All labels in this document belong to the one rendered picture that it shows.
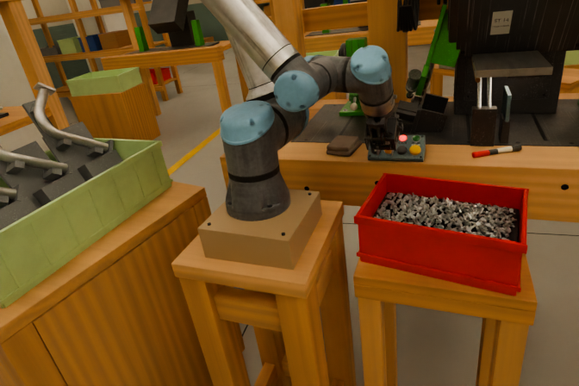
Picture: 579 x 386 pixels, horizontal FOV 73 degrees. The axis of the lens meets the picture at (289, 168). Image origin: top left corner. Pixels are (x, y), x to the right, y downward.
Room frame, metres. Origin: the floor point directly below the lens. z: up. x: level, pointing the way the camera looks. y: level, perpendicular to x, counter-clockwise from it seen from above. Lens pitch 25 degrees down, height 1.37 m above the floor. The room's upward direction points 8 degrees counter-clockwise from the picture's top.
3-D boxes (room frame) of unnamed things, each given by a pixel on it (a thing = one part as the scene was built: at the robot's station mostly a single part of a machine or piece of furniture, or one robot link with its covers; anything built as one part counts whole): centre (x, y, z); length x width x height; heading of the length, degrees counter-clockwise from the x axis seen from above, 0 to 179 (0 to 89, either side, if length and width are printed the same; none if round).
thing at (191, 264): (0.80, 0.08, 0.83); 0.32 x 0.32 x 0.04; 66
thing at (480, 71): (1.08, -0.64, 1.11); 0.39 x 0.16 x 0.03; 156
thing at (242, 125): (0.81, 0.07, 1.09); 0.13 x 0.12 x 0.14; 150
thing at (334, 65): (0.84, -0.10, 1.19); 0.11 x 0.11 x 0.08; 60
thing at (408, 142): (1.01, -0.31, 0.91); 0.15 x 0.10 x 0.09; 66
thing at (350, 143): (1.10, -0.18, 0.91); 0.10 x 0.08 x 0.03; 146
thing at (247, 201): (0.80, 0.08, 0.97); 0.15 x 0.15 x 0.10
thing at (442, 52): (1.18, -0.51, 1.17); 0.13 x 0.12 x 0.20; 66
